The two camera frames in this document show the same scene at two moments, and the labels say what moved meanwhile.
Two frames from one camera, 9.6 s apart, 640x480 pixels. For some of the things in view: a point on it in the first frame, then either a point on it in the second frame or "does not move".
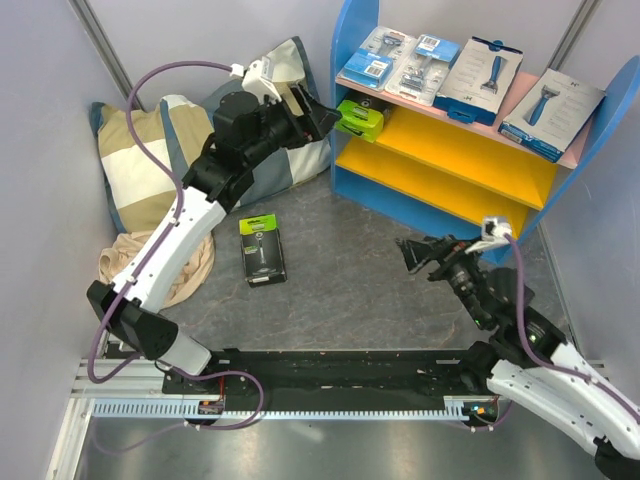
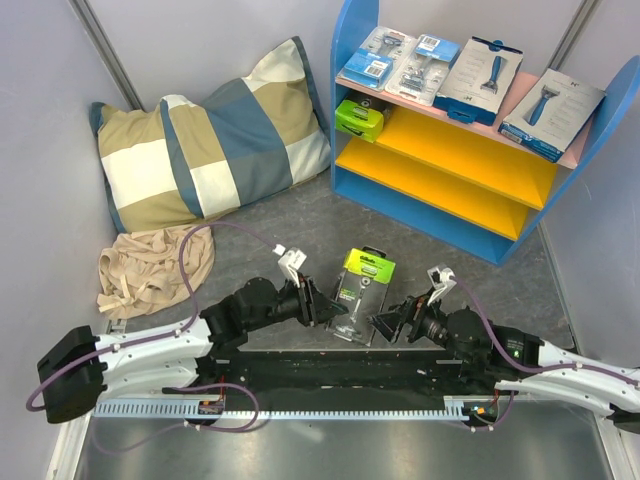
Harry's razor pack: [474, 89] does not move
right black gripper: [445, 251] to [412, 311]
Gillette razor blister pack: [421, 74] does not move
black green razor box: [262, 252] to [361, 287]
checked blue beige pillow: [172, 129] does not move
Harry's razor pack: [549, 117] does not move
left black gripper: [305, 129] to [314, 306]
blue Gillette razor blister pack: [371, 66] does not move
